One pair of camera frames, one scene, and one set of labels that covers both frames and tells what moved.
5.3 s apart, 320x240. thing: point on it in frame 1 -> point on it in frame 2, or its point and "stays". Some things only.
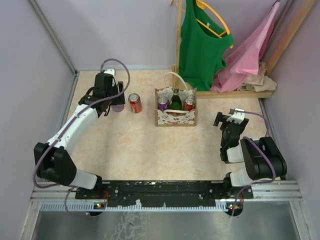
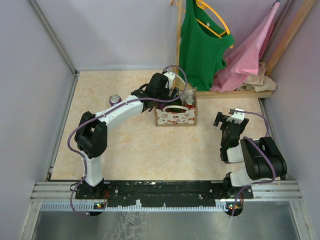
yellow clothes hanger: [204, 5] stays
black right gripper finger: [219, 118] stays
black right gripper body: [224, 125] stays
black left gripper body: [115, 90] -> [164, 94]
